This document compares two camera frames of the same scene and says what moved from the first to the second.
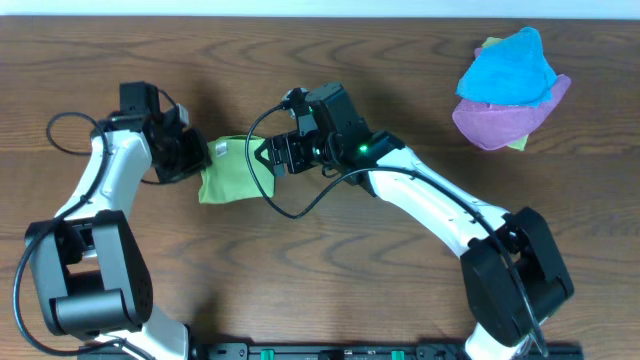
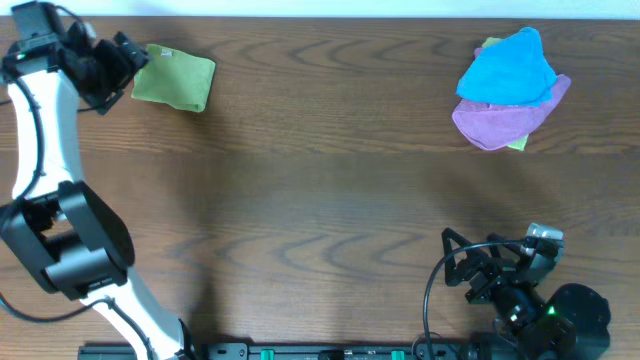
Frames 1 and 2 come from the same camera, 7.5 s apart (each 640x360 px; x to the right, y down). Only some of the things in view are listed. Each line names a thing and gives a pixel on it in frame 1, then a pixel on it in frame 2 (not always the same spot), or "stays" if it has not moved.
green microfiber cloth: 226,176 → 175,78
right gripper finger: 266,145 → 447,234
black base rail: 325,351 stays
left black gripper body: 195,151 → 117,70
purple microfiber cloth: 494,125 stays
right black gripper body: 301,151 → 499,274
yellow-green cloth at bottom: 521,145 stays
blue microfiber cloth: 513,72 stays
